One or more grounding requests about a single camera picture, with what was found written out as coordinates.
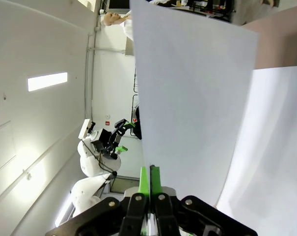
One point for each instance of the white A4 paper sheet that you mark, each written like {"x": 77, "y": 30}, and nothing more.
{"x": 192, "y": 98}

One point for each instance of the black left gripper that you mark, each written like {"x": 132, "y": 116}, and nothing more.
{"x": 105, "y": 137}

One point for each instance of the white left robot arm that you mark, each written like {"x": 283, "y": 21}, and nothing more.
{"x": 89, "y": 162}

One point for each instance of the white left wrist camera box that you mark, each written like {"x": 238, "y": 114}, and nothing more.
{"x": 85, "y": 129}

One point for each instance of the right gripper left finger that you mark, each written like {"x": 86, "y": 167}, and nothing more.
{"x": 138, "y": 209}

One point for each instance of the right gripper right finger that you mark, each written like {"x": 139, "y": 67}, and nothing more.
{"x": 163, "y": 211}

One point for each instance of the mannequin in grey shirt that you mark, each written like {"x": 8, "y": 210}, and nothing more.
{"x": 110, "y": 19}

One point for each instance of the rectangular ceiling light panel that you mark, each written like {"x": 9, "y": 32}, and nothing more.
{"x": 47, "y": 81}

